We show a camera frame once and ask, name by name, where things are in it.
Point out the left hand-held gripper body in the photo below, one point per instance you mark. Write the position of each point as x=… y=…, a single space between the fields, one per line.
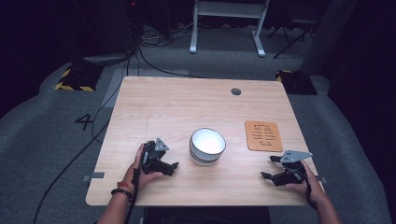
x=151 y=158

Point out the orange cut-out coaster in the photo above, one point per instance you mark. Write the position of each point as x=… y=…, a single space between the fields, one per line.
x=264 y=136

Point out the white desk frame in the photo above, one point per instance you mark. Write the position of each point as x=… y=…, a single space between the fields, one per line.
x=229 y=9

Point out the grey round stand base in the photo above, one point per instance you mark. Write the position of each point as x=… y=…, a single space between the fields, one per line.
x=104 y=59

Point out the person's right hand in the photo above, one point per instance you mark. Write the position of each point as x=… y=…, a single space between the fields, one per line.
x=313 y=189

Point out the grey curtain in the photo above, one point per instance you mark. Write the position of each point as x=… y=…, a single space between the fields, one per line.
x=330 y=34

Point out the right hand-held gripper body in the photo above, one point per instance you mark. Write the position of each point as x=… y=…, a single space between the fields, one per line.
x=294 y=172

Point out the white bowl with dark rim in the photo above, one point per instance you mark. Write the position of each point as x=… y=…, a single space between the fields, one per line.
x=208 y=144

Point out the person's left hand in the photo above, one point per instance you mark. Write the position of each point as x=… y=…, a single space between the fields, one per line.
x=134 y=177

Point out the black yellow striped base plate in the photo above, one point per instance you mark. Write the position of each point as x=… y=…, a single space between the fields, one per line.
x=79 y=77
x=295 y=82

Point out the black tripod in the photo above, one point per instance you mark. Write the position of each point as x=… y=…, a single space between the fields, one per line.
x=294 y=37

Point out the grey tape strip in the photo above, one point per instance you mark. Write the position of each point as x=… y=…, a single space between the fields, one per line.
x=322 y=179
x=93 y=176

